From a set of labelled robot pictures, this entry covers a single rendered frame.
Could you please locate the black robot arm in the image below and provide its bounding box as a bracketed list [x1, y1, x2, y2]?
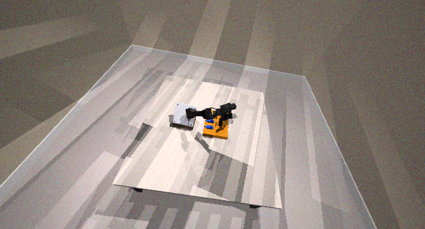
[186, 103, 237, 121]

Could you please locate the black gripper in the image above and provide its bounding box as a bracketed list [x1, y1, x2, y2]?
[212, 111, 233, 119]

